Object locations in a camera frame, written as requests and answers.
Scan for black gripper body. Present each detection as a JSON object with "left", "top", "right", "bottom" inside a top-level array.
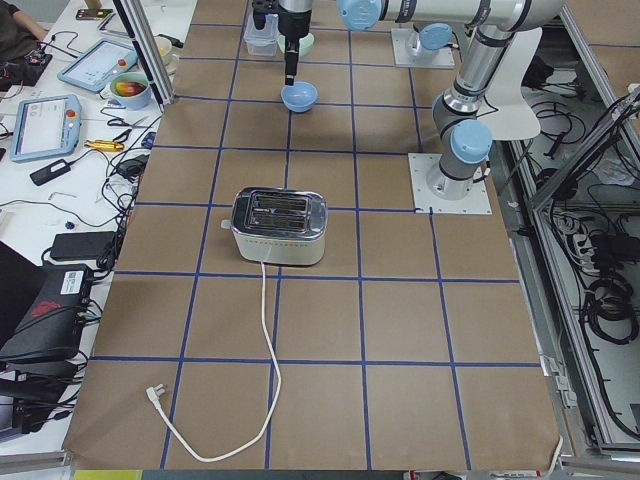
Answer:
[{"left": 278, "top": 9, "right": 312, "bottom": 40}]

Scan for green bowl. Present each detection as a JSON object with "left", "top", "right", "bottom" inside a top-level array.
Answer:
[{"left": 277, "top": 33, "right": 315, "bottom": 57}]

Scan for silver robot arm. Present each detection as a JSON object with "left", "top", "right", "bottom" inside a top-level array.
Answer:
[
  {"left": 413, "top": 22, "right": 453, "bottom": 55},
  {"left": 336, "top": 1, "right": 564, "bottom": 200}
]

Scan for white bowl with lemon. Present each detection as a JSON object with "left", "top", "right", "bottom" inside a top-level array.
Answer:
[{"left": 154, "top": 35, "right": 173, "bottom": 66}]

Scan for blue bowl with fruit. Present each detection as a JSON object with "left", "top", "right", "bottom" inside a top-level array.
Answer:
[{"left": 109, "top": 72, "right": 151, "bottom": 110}]

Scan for clear plastic food container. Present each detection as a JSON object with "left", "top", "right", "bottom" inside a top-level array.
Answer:
[{"left": 244, "top": 14, "right": 279, "bottom": 57}]

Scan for cream and chrome toaster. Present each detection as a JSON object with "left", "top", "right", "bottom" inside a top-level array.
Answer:
[{"left": 221, "top": 186, "right": 328, "bottom": 266}]

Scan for black scissors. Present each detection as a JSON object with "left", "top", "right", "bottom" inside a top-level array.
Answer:
[{"left": 106, "top": 116, "right": 147, "bottom": 143}]

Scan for blue teach pendant far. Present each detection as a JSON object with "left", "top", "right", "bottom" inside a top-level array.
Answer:
[{"left": 57, "top": 39, "right": 138, "bottom": 93}]

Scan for blue teach pendant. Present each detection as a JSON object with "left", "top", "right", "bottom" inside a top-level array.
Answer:
[
  {"left": 9, "top": 94, "right": 82, "bottom": 163},
  {"left": 57, "top": 39, "right": 138, "bottom": 93}
]

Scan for gold metal tool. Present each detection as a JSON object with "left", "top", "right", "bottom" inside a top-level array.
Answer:
[{"left": 84, "top": 140, "right": 125, "bottom": 152}]

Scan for white chair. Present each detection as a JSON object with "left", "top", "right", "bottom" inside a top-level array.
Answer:
[{"left": 477, "top": 27, "right": 542, "bottom": 141}]

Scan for black power adapter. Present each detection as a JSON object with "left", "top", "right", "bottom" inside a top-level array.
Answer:
[{"left": 30, "top": 159, "right": 71, "bottom": 186}]

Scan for blue teach pendant near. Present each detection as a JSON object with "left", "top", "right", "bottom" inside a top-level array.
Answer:
[{"left": 9, "top": 94, "right": 82, "bottom": 163}]

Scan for black power brick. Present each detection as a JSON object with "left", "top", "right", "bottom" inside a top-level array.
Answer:
[{"left": 49, "top": 231, "right": 115, "bottom": 261}]

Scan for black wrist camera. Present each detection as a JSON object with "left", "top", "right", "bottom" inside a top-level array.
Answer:
[{"left": 251, "top": 0, "right": 278, "bottom": 30}]

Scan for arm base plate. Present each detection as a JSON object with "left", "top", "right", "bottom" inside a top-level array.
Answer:
[
  {"left": 391, "top": 28, "right": 455, "bottom": 69},
  {"left": 408, "top": 153, "right": 492, "bottom": 215}
]

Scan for aluminium frame post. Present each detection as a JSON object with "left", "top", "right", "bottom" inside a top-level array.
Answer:
[{"left": 113, "top": 0, "right": 175, "bottom": 109}]

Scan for white toaster power cord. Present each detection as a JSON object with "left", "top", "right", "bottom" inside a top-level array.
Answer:
[{"left": 145, "top": 260, "right": 282, "bottom": 463}]

